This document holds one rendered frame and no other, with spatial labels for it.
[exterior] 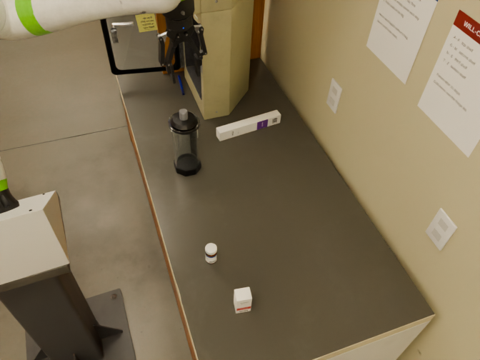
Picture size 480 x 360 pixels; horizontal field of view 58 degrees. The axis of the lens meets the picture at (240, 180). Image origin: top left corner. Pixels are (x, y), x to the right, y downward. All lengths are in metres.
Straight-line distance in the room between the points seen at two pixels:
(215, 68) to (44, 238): 0.86
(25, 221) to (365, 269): 1.00
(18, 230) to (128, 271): 1.28
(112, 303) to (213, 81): 1.29
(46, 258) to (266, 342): 0.69
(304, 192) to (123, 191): 1.53
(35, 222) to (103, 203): 1.55
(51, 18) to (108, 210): 1.74
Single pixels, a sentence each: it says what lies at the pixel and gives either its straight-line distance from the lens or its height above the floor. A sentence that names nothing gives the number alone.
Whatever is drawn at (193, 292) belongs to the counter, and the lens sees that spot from 1.34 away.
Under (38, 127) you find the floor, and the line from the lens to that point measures 3.45.
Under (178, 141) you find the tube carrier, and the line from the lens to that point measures 1.49.
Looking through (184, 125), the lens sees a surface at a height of 1.18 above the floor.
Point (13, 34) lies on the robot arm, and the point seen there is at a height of 1.54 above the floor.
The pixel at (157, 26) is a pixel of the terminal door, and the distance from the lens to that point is 1.92.
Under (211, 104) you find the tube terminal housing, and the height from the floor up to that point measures 1.01.
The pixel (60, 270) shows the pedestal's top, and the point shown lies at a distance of 1.47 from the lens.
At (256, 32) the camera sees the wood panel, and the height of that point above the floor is 1.08.
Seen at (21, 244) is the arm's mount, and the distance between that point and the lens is 1.35.
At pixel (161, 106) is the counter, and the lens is 1.91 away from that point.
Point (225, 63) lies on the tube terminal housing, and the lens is 1.69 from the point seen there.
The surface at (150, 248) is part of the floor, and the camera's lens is 2.55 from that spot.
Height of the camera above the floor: 2.13
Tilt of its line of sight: 48 degrees down
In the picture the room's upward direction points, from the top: 3 degrees clockwise
